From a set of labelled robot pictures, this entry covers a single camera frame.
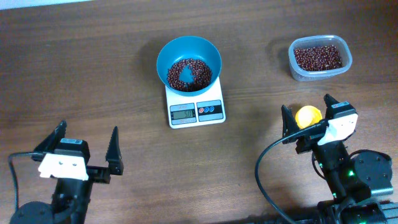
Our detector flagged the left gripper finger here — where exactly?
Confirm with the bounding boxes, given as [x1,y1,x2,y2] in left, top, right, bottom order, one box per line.
[31,119,91,164]
[105,126,124,175]

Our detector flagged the red beans in bowl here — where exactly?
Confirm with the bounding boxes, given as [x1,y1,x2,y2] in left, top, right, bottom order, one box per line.
[167,58,212,92]

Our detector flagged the red beans pile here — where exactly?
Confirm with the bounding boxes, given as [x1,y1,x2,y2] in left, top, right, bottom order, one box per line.
[294,45,343,72]

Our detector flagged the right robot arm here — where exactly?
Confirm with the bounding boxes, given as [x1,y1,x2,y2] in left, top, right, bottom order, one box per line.
[281,94,397,223]

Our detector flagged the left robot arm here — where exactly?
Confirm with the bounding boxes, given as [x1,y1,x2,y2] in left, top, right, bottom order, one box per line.
[7,120,124,223]

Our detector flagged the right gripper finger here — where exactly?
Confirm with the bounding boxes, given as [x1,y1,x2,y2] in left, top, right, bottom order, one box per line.
[323,94,357,121]
[281,105,300,139]

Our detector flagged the white digital kitchen scale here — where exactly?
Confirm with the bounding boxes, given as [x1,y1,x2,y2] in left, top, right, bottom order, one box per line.
[165,78,226,129]

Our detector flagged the yellow measuring scoop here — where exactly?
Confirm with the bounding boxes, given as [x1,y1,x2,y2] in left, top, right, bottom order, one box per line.
[295,105,323,129]

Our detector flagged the clear plastic bean container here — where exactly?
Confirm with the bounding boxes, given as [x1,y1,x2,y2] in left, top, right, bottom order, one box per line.
[288,35,353,82]

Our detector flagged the blue plastic bowl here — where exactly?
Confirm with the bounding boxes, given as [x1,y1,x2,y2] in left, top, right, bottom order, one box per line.
[156,36,223,96]

